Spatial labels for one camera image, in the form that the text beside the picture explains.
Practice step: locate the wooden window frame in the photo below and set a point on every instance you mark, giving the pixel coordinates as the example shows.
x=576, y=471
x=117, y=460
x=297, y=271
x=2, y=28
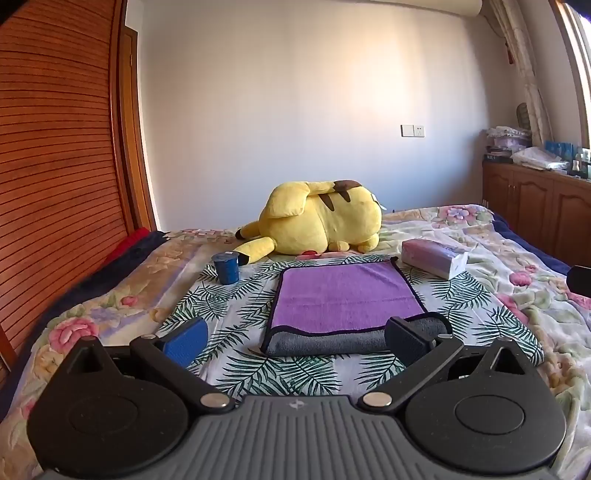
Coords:
x=575, y=69

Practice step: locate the blue cylindrical cup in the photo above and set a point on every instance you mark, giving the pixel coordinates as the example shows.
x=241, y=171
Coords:
x=227, y=268

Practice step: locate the white wall socket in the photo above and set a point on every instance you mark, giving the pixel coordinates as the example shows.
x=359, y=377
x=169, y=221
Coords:
x=412, y=130

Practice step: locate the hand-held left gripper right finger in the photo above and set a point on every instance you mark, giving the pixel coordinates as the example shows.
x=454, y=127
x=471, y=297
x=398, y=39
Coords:
x=406, y=336

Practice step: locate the yellow plush toy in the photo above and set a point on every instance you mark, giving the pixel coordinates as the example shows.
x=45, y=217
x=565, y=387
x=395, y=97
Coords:
x=318, y=214

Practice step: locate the leaf print cloth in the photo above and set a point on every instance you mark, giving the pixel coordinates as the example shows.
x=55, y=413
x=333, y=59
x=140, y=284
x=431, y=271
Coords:
x=240, y=300

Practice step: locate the white plastic bag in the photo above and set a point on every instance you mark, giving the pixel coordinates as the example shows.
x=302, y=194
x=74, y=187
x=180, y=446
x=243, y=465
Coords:
x=540, y=158

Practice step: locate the wooden louvered wardrobe door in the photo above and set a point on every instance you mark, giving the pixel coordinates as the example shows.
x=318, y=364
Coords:
x=60, y=175

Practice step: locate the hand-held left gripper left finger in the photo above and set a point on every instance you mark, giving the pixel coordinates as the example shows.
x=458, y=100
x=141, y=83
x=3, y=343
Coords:
x=187, y=340

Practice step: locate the red cloth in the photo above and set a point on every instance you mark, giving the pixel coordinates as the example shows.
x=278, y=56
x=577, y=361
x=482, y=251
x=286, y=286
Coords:
x=129, y=242

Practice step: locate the wooden cabinet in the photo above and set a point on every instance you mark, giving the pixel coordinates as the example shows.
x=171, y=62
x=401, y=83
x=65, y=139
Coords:
x=531, y=196

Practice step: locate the stack of folded cloths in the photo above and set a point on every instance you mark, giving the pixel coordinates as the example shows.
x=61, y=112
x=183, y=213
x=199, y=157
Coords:
x=505, y=141

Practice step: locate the purple and grey towel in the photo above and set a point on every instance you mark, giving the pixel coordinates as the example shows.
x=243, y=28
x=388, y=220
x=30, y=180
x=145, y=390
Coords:
x=346, y=295

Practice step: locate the cream curtain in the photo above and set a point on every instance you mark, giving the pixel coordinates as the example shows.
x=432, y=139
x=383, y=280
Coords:
x=526, y=74

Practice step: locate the white and pink tissue pack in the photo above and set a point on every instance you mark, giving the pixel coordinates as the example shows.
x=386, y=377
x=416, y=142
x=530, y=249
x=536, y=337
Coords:
x=431, y=258

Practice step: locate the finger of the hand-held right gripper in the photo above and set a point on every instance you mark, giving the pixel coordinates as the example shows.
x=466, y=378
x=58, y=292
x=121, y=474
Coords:
x=581, y=281

